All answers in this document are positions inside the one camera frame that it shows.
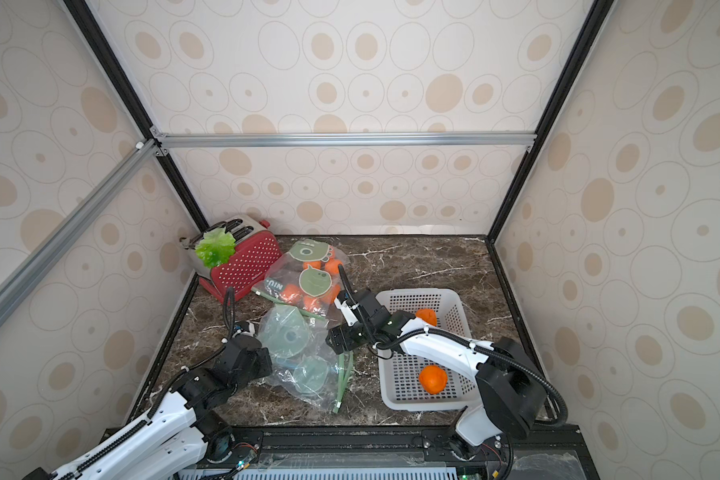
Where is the orange fruit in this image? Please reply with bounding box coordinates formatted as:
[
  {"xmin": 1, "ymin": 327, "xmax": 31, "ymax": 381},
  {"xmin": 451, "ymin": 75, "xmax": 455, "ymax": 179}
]
[
  {"xmin": 416, "ymin": 308, "xmax": 438, "ymax": 327},
  {"xmin": 418, "ymin": 365, "xmax": 448, "ymax": 395}
]

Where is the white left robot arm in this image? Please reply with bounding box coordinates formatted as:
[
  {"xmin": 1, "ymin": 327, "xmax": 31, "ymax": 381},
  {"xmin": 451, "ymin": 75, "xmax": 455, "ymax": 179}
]
[{"xmin": 25, "ymin": 334, "xmax": 272, "ymax": 479}]

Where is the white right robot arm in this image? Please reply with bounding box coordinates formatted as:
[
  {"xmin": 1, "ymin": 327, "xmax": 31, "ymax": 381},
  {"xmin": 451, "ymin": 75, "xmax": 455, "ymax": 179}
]
[{"xmin": 326, "ymin": 290, "xmax": 569, "ymax": 447}]

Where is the white perforated plastic basket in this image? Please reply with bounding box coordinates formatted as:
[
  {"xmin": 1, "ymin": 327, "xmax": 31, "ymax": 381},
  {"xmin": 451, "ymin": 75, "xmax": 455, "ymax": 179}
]
[{"xmin": 376, "ymin": 288, "xmax": 480, "ymax": 412}]

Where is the red polka-dot toaster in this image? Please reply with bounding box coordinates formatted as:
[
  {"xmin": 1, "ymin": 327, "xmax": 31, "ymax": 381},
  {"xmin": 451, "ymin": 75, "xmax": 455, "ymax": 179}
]
[{"xmin": 179, "ymin": 214, "xmax": 282, "ymax": 302}]

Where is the green plastic lettuce leaf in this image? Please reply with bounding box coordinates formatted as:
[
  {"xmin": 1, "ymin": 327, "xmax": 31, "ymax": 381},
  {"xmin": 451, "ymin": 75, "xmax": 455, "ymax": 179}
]
[{"xmin": 195, "ymin": 227, "xmax": 236, "ymax": 269}]

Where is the aluminium rear cross bar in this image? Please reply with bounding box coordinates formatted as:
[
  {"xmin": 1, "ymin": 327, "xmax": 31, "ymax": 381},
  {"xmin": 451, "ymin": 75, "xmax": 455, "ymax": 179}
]
[{"xmin": 157, "ymin": 131, "xmax": 536, "ymax": 148}]

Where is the aluminium left side bar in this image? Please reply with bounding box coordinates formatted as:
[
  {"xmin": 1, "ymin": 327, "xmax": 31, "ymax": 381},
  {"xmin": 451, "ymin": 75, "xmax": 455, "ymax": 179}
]
[{"xmin": 0, "ymin": 139, "xmax": 158, "ymax": 328}]

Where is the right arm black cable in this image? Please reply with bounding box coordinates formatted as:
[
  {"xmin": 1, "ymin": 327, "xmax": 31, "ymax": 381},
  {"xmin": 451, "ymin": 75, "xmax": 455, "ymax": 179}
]
[{"xmin": 337, "ymin": 263, "xmax": 570, "ymax": 428}]

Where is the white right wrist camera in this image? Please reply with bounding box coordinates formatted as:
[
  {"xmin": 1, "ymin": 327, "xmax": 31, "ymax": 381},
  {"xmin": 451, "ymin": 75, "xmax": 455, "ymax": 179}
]
[{"xmin": 334, "ymin": 298, "xmax": 359, "ymax": 327}]

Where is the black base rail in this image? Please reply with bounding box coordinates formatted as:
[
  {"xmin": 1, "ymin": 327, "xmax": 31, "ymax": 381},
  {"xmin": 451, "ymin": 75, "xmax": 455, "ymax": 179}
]
[{"xmin": 98, "ymin": 422, "xmax": 601, "ymax": 480}]

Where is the black corner frame post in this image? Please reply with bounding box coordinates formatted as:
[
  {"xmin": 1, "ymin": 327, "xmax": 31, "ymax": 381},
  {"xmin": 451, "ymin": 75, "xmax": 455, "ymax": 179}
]
[{"xmin": 486, "ymin": 0, "xmax": 615, "ymax": 246}]

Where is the black left corner post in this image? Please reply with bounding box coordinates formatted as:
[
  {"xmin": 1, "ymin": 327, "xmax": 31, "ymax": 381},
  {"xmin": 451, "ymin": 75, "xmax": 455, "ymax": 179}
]
[{"xmin": 62, "ymin": 0, "xmax": 209, "ymax": 230}]

